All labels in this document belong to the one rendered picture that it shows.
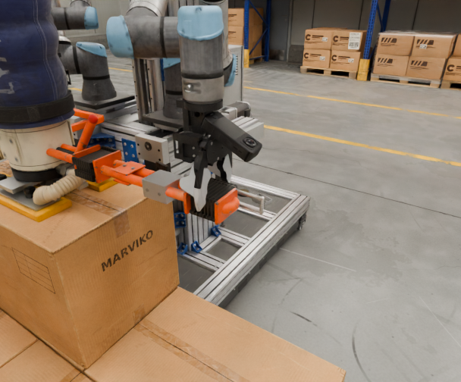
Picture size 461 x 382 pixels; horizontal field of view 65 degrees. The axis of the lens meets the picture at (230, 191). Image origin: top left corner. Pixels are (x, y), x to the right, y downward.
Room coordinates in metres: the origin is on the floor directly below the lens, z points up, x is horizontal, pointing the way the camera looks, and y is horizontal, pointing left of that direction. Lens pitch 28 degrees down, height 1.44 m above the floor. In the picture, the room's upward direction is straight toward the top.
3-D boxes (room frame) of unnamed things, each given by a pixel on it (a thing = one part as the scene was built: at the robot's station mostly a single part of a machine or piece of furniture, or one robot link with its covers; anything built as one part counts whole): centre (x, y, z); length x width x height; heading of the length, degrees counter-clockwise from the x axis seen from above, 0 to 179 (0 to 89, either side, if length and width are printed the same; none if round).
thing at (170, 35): (0.77, 0.07, 1.37); 0.11 x 0.11 x 0.08; 0
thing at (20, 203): (0.90, 0.59, 0.97); 0.34 x 0.10 x 0.05; 58
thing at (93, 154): (0.84, 0.33, 1.07); 0.10 x 0.08 x 0.06; 148
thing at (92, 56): (1.68, 0.61, 1.20); 0.13 x 0.12 x 0.14; 107
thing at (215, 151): (0.67, 0.06, 1.21); 0.09 x 0.08 x 0.12; 58
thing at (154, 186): (0.73, 0.15, 1.07); 0.07 x 0.07 x 0.04; 58
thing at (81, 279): (0.98, 0.54, 0.74); 0.60 x 0.40 x 0.40; 58
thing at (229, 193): (0.65, 0.04, 1.07); 0.08 x 0.07 x 0.05; 58
